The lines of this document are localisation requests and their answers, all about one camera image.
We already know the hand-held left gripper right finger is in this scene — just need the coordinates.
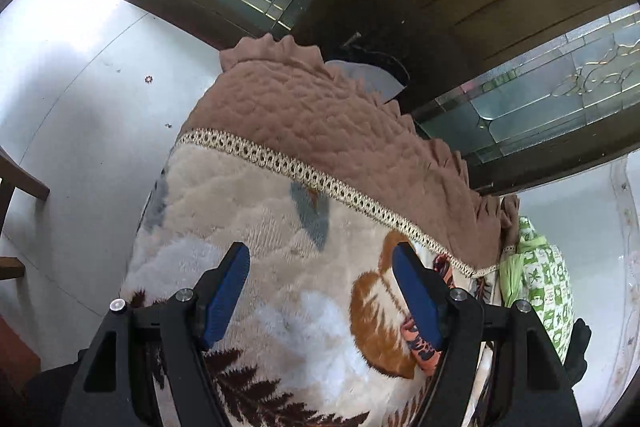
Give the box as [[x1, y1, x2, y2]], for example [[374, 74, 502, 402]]
[[392, 241, 583, 427]]

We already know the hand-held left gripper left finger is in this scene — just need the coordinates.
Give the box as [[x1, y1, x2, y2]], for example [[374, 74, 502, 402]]
[[62, 242, 251, 427]]

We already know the orange black patterned garment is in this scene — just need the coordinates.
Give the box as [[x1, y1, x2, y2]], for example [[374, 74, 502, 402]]
[[400, 254, 457, 376]]

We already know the beige leaf print plush blanket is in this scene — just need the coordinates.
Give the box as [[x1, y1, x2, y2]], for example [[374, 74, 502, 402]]
[[120, 34, 521, 427]]

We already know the green white patterned bag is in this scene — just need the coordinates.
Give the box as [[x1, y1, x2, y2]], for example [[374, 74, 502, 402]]
[[500, 216, 576, 364]]

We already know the black cloth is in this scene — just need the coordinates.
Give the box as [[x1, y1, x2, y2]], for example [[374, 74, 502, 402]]
[[562, 318, 593, 385]]

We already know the grey cloth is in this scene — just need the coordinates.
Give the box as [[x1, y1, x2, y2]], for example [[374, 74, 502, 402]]
[[324, 59, 406, 104]]

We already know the wooden chair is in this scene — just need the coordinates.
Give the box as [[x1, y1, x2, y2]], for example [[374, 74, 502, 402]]
[[0, 147, 51, 283]]

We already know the black cable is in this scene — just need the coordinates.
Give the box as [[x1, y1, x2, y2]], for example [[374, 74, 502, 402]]
[[342, 34, 412, 84]]

